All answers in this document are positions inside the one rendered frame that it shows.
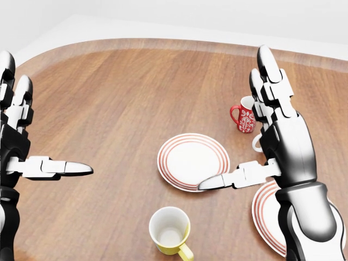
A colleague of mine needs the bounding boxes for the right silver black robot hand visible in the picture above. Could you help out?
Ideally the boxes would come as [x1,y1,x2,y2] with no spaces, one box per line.
[197,45,318,191]

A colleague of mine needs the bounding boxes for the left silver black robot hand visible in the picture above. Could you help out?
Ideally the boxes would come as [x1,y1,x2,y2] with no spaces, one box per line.
[0,50,94,189]

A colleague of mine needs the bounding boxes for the red patterned mug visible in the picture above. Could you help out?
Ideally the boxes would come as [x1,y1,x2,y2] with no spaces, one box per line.
[229,95,257,134]

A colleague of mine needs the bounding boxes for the white plate with red rings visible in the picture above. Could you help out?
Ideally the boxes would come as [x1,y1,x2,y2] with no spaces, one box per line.
[251,180,287,258]
[157,133,231,193]

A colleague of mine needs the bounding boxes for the yellow and white mug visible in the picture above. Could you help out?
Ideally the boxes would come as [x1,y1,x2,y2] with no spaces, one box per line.
[148,206,195,261]

